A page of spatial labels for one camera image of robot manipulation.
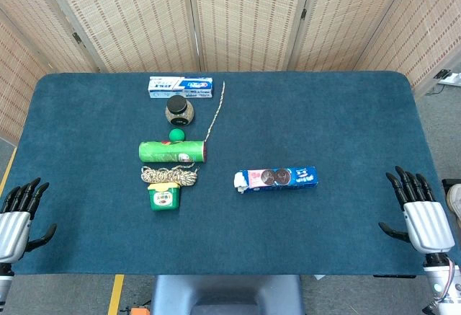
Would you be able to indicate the blue cookie box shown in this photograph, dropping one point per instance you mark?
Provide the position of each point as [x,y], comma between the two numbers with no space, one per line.
[276,179]

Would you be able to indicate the white blue toothpaste box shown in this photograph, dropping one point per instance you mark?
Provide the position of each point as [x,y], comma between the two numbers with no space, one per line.
[180,87]

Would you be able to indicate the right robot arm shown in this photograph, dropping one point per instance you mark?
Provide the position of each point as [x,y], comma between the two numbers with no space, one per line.
[442,280]

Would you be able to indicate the white power strip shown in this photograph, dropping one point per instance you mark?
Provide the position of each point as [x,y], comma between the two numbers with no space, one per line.
[453,78]

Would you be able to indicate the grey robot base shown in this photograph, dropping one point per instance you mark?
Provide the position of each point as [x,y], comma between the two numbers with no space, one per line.
[227,295]

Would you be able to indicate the green ball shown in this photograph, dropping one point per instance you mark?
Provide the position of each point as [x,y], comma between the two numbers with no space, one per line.
[176,135]

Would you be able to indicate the glass jar black lid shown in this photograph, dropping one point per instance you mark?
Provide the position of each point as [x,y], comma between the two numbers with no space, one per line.
[179,111]

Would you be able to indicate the orange black device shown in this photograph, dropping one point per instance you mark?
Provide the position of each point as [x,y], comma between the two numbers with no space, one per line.
[139,310]

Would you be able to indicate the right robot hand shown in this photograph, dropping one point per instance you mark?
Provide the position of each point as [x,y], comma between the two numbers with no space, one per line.
[426,226]

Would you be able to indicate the bamboo folding screen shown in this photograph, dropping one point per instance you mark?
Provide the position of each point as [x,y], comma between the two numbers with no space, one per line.
[230,19]

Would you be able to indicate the green tub yellow lid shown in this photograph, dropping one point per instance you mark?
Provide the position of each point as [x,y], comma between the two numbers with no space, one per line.
[164,197]

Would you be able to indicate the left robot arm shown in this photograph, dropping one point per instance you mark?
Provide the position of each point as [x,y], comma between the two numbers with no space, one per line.
[4,284]

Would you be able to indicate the green chips can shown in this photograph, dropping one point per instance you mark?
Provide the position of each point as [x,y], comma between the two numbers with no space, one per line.
[173,151]

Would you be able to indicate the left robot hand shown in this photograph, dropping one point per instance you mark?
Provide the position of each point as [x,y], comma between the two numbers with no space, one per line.
[14,223]

